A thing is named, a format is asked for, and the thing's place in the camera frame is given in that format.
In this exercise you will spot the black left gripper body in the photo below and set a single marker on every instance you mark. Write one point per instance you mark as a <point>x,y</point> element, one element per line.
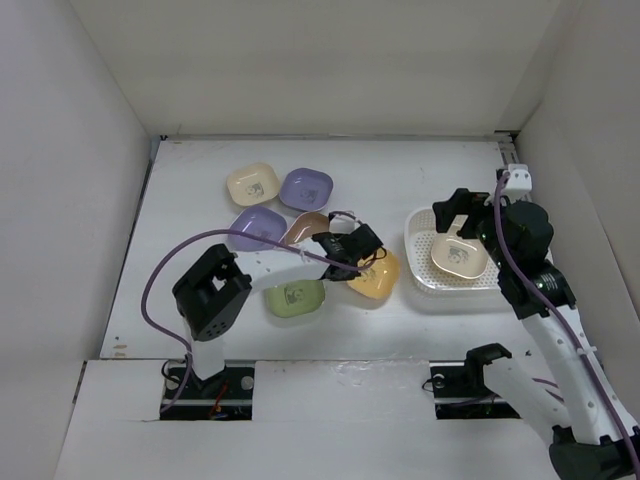
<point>349,276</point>

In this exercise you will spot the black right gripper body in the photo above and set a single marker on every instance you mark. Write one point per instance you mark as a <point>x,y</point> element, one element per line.
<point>487,234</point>

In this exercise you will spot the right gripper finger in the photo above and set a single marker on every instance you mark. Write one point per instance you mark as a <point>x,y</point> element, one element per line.
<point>460,203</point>
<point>471,228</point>

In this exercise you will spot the beige panda plate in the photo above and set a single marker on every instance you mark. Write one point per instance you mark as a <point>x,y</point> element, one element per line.
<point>462,258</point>

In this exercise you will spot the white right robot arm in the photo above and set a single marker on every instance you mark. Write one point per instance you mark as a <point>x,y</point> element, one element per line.
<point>588,432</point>

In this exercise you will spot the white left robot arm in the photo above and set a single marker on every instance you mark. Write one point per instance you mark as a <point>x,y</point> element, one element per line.
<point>213,291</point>

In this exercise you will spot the white perforated plastic bin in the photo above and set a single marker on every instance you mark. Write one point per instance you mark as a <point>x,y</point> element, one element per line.
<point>441,292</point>

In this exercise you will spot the brown panda plate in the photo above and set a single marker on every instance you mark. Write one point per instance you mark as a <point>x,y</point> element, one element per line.
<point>305,226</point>

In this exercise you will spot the small purple panda plate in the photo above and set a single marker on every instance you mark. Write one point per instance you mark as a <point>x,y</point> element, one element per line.
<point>306,190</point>

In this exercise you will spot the green panda plate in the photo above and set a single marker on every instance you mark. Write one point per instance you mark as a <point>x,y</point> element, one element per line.
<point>295,298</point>

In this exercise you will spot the large purple panda plate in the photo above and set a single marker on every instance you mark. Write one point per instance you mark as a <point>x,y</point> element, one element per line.
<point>258,221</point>

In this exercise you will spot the cream panda plate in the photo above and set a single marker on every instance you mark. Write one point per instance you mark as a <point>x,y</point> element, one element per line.
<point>253,184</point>

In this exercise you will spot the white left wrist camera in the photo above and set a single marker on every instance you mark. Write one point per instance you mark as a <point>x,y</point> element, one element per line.
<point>343,222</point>

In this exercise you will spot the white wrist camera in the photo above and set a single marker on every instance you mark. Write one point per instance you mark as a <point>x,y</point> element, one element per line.
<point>515,182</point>
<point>343,222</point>

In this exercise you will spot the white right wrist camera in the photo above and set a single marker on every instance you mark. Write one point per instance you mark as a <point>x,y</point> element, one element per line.
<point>515,182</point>

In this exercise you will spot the aluminium rail right side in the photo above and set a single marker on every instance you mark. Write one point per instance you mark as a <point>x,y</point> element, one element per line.
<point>507,147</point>

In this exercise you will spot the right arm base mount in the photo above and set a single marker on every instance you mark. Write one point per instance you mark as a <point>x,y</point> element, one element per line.
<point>459,390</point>

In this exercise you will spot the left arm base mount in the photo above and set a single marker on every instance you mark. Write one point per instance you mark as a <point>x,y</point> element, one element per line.
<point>228,396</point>

